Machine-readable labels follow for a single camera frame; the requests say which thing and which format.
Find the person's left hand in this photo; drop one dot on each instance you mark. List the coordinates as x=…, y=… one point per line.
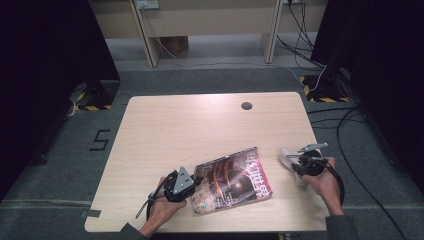
x=160, y=210

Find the glossy magazine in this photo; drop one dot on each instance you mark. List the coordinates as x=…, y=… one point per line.
x=233, y=180

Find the hazard-taped black stand base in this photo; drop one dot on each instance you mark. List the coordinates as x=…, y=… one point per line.
x=325, y=91
x=100, y=95

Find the brown cardboard box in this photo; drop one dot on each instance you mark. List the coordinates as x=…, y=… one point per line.
x=174, y=45

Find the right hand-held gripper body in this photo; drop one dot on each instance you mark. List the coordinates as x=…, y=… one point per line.
x=310, y=163

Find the black curtain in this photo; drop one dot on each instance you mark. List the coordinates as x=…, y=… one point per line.
x=383, y=66
x=50, y=83

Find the white cloth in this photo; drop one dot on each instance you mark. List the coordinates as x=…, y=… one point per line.
x=286, y=160

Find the white power socket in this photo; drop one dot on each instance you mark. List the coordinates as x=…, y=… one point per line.
x=147, y=4

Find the person's right hand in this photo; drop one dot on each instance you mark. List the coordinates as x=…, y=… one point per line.
x=328, y=190

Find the grey tape strip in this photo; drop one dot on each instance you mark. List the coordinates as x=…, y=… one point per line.
x=90, y=213

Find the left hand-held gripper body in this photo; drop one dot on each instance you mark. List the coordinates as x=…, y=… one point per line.
x=181, y=185

